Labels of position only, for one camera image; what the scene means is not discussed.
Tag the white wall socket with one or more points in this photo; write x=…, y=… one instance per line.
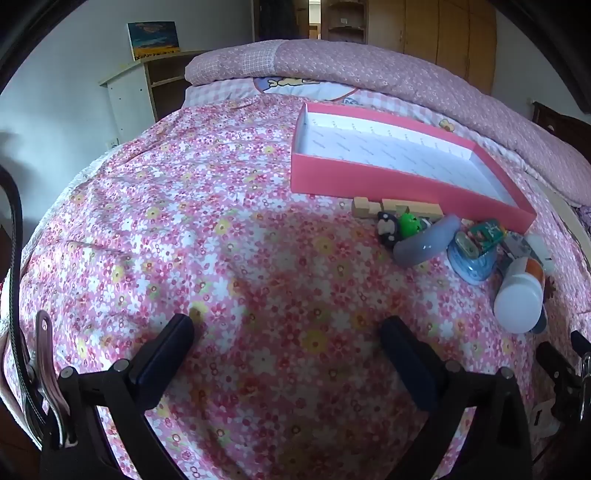
x=113, y=144

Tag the wooden corner shelf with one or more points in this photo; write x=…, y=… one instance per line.
x=344, y=21

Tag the pink floral quilt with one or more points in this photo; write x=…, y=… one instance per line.
x=392, y=69

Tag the pink cardboard box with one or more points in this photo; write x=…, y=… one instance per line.
x=369, y=173

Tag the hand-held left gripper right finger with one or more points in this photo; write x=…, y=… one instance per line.
x=408, y=364

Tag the grey metal plate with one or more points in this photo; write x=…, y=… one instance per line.
x=515, y=247

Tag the blue yellow painting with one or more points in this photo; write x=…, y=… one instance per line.
x=154, y=40

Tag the white round jar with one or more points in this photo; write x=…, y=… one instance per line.
x=517, y=300

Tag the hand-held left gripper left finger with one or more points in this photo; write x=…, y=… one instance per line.
x=168, y=344

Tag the beige patterned mat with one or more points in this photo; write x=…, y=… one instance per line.
x=568, y=212

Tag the metal spring clip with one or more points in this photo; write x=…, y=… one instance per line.
x=586, y=364
x=46, y=364

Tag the blue transparent round case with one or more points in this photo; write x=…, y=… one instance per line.
x=475, y=267

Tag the green black toy figure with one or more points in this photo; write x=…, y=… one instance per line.
x=408, y=225

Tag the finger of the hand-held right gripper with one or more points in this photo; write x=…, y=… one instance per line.
x=581, y=344
x=556, y=364

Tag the green printed tube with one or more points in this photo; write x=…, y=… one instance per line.
x=485, y=233

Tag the grey curved plastic piece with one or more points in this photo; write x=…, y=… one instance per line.
x=427, y=244

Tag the wooden wardrobe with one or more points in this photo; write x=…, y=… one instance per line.
x=434, y=32

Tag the wooden block puzzle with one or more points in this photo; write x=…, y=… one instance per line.
x=369, y=205

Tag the pink checked cartoon blanket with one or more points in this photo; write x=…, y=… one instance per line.
x=295, y=87

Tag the pink floral bedsheet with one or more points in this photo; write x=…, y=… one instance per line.
x=184, y=207

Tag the white shelf unit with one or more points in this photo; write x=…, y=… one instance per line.
x=131, y=97

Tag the dark wooden headboard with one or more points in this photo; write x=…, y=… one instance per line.
x=561, y=124

